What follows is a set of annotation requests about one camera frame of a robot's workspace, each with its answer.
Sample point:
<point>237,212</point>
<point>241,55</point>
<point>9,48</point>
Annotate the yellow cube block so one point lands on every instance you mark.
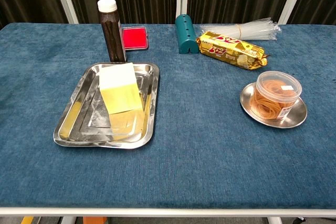
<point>120,93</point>

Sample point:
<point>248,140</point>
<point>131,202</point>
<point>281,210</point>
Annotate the teal half-cylinder holder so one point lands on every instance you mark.
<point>185,35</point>

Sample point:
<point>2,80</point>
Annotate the red ink pad box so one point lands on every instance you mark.
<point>135,37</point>

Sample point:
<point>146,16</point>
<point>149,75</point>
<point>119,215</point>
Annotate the blue tablecloth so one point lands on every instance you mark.
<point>183,169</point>

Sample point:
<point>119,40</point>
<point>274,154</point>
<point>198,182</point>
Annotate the gold biscuit packet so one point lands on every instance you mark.
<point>231,51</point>

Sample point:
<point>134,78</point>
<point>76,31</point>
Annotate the brown bottle white cap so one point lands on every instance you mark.
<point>113,37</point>

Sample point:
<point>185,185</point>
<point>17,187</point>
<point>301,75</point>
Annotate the rectangular steel tray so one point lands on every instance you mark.
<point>78,129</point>

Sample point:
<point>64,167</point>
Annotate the bundle of clear straws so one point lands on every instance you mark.
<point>249,30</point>

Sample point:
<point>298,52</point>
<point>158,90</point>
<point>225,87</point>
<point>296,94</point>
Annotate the round steel plate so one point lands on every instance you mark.
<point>296,115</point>

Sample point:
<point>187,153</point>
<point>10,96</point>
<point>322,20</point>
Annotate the small orange object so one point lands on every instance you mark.
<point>94,221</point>

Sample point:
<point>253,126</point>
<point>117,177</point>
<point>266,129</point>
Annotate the white table frame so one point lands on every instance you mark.
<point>168,212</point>

